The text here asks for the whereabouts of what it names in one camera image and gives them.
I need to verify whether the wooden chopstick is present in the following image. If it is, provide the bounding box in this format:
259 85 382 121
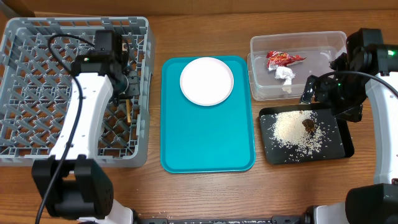
125 99 131 124

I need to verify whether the brown food scrap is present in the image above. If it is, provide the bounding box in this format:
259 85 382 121
302 119 315 133

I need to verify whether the white tissue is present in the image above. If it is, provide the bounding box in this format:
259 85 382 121
275 66 295 93

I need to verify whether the white rice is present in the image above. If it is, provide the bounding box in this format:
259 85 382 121
266 110 331 157

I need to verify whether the red snack wrapper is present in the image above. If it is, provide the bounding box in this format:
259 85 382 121
266 50 306 71

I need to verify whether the large white plate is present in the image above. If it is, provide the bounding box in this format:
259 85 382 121
180 57 234 106

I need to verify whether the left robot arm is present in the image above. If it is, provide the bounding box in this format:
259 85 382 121
32 30 139 223

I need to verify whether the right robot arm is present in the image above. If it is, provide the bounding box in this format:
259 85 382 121
300 28 397 224

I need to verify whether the black food waste tray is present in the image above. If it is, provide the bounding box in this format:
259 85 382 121
259 103 354 165

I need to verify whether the clear plastic waste bin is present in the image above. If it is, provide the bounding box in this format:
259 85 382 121
248 31 346 101

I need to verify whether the grey plastic dish rack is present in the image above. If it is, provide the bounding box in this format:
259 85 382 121
1 16 155 167

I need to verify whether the teal serving tray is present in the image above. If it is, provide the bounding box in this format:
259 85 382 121
160 55 256 174

